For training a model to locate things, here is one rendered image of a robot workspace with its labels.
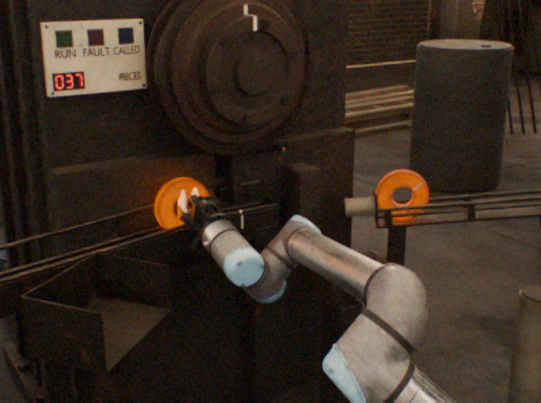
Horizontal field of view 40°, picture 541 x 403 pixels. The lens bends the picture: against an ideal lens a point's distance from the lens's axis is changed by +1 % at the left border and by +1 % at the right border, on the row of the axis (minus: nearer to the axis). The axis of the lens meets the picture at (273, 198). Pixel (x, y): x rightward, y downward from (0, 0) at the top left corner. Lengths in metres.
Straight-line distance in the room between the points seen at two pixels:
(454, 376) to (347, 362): 1.42
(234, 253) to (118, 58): 0.60
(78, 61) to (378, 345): 1.07
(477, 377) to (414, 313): 1.41
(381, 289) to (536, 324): 0.84
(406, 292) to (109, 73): 1.01
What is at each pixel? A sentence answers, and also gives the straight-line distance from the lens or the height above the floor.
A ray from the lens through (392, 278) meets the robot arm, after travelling 1.39.
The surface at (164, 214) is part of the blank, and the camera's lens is 2.01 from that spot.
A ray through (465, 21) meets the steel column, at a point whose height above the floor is 0.91.
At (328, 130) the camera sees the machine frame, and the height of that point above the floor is 0.87.
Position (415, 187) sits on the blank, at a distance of 2.26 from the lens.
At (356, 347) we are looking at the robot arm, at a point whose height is 0.74.
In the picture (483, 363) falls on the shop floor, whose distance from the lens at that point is 2.84.
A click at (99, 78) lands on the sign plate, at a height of 1.10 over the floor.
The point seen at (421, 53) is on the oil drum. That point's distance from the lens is 4.69.
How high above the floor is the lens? 1.40
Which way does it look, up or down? 18 degrees down
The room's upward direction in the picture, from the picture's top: straight up
